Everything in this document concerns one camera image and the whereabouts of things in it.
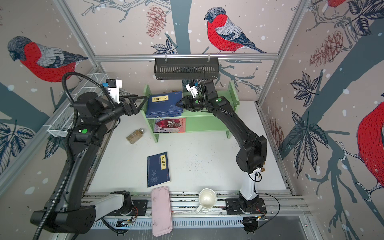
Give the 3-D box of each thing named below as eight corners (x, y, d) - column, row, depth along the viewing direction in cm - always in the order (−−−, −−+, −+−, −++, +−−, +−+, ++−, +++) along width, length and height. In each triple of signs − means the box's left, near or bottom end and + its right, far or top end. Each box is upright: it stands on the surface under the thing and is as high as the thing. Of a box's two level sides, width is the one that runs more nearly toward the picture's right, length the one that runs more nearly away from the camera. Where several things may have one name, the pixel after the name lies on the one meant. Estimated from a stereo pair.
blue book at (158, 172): (148, 187, 82) (147, 186, 80) (147, 157, 93) (146, 156, 92) (170, 182, 84) (170, 180, 82) (167, 153, 95) (166, 151, 94)
